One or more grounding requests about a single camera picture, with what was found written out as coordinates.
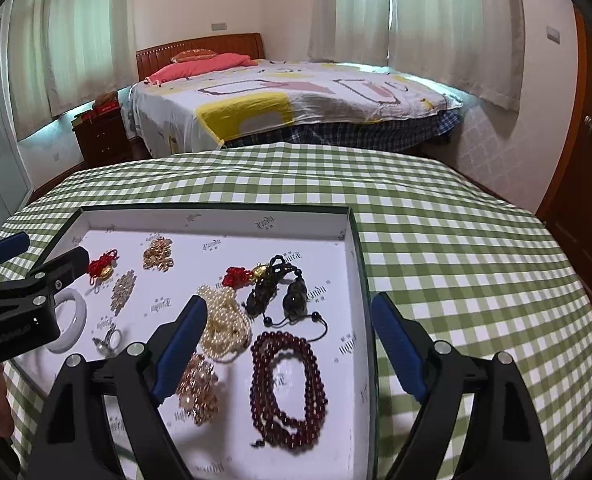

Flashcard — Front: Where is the wooden bed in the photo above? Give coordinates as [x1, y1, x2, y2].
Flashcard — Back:
[128, 33, 464, 158]

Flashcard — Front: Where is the brown wooden door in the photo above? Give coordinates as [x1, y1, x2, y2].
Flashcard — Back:
[534, 5, 592, 302]

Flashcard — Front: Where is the red patterned pillow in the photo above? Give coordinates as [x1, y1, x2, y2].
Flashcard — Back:
[170, 49, 219, 65]

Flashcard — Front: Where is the red knot gold pendant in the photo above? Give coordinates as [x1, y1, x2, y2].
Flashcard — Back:
[224, 262, 272, 292]
[86, 251, 121, 292]

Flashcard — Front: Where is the green checked tablecloth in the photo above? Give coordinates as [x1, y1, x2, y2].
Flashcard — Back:
[0, 141, 592, 480]

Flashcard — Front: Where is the pink pillow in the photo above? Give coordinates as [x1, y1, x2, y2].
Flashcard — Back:
[145, 53, 257, 84]

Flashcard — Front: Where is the blue plaid bed skirt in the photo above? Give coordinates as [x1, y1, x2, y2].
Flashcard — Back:
[221, 110, 462, 152]

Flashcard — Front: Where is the silver rhinestone brooch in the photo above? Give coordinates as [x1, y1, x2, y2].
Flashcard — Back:
[110, 269, 137, 315]

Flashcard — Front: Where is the white jade bangle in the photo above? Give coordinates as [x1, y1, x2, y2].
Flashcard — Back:
[45, 290, 86, 354]

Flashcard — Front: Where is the pearl necklace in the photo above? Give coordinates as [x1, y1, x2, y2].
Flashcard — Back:
[197, 284, 253, 364]

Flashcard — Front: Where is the rose gold chain brooch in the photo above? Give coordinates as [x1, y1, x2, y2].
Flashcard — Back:
[142, 236, 175, 272]

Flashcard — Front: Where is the dark wooden nightstand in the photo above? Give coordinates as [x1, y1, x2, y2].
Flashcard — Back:
[71, 107, 132, 162]

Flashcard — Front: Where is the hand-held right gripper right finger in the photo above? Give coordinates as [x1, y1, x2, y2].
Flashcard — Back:
[371, 291, 549, 480]

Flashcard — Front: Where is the person's left hand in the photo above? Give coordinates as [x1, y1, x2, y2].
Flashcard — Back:
[0, 361, 16, 439]

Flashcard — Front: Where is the printed white bed sheet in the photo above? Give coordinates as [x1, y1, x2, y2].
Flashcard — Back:
[128, 58, 464, 157]

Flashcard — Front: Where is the white printed jewelry box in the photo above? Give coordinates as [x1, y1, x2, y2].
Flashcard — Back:
[3, 204, 379, 480]

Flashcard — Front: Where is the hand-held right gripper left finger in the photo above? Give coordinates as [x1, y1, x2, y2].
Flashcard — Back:
[26, 294, 209, 480]

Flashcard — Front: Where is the dark red bead string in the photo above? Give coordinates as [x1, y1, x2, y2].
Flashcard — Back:
[249, 330, 329, 454]

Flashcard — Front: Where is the black bead necklace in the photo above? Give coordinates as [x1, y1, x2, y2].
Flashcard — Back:
[244, 254, 328, 342]

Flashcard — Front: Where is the white sheer curtain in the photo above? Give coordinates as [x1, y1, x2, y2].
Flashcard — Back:
[7, 0, 61, 134]
[47, 0, 140, 114]
[387, 0, 522, 112]
[307, 0, 393, 64]

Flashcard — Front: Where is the silver ring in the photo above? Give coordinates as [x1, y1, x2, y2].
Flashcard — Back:
[93, 324, 124, 357]

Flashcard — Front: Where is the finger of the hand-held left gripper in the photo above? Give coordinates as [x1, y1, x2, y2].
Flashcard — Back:
[0, 246, 91, 312]
[0, 232, 31, 275]

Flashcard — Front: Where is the gold pearl brooch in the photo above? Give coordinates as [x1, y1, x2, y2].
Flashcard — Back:
[175, 354, 220, 427]

